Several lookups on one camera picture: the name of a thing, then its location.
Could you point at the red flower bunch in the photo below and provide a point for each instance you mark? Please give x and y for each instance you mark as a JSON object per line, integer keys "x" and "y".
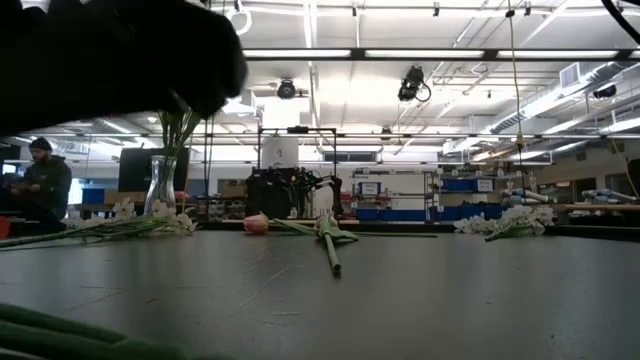
{"x": 175, "y": 135}

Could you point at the white flower bunch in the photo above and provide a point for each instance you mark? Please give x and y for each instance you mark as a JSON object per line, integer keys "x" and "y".
{"x": 125, "y": 225}
{"x": 515, "y": 217}

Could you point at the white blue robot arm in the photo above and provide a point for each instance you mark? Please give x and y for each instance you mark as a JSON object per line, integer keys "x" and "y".
{"x": 525, "y": 195}
{"x": 607, "y": 195}

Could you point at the clear glass vase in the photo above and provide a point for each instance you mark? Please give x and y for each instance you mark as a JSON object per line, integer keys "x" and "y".
{"x": 161, "y": 190}

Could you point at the black monitor screen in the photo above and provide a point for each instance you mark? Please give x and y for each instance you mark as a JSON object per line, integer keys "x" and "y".
{"x": 135, "y": 170}

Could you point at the person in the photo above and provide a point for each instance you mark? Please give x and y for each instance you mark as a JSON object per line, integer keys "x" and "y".
{"x": 47, "y": 185}

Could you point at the brown cardboard box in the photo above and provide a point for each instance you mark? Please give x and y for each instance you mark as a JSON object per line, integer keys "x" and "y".
{"x": 125, "y": 197}

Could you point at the black round ceiling device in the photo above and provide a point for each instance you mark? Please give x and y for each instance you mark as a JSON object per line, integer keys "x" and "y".
{"x": 286, "y": 89}

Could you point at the white cylinder tank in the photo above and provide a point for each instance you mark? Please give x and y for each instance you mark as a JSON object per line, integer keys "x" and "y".
{"x": 280, "y": 152}

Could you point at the black framed robot cell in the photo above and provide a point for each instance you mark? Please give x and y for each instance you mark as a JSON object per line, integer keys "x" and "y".
{"x": 280, "y": 195}

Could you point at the thick green flower stems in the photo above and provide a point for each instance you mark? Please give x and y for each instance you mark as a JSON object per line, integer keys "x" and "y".
{"x": 60, "y": 335}

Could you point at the shelf rack with blue bins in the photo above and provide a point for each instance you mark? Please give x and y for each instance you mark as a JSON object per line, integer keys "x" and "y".
{"x": 415, "y": 215}

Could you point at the black ceiling speaker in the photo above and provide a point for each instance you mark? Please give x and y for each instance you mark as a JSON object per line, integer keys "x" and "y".
{"x": 605, "y": 91}

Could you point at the wooden workbench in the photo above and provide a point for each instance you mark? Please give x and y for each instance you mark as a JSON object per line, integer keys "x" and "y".
{"x": 600, "y": 207}

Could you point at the black ceiling camera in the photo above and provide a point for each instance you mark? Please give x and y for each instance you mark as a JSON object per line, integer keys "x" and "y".
{"x": 412, "y": 82}

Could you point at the black overhead frame beam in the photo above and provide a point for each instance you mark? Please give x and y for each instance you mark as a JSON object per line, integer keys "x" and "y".
{"x": 425, "y": 54}

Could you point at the silver ceiling air duct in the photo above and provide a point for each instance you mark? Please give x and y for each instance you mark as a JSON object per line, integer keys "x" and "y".
{"x": 550, "y": 95}

